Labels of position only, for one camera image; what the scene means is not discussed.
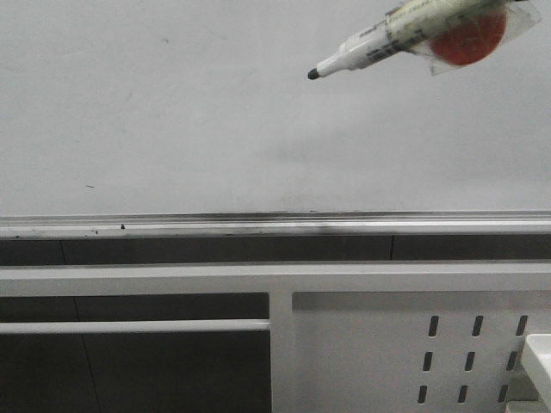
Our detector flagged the white whiteboard marker pen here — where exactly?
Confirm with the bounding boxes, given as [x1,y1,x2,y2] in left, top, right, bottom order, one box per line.
[307,1,482,80]

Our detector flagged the red round magnet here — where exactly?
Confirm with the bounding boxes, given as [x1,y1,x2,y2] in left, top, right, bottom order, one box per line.
[412,0,543,77]

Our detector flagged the large whiteboard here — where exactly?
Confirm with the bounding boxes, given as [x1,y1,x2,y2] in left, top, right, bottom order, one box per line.
[1,1,550,216]

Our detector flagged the white plastic bin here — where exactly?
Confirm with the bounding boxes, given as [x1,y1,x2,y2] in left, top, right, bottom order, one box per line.
[521,334,551,412]

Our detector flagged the white metal pegboard frame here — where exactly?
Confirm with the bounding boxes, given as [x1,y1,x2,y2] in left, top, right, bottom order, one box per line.
[1,262,550,412]

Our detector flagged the aluminium whiteboard tray rail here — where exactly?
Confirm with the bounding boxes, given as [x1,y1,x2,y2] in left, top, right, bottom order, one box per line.
[1,211,550,240]

